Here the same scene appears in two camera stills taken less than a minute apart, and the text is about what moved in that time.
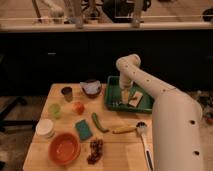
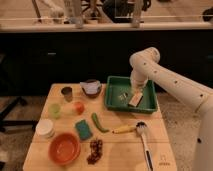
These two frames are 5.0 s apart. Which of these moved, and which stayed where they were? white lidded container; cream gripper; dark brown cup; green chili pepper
Moved: cream gripper
Stayed: dark brown cup; white lidded container; green chili pepper
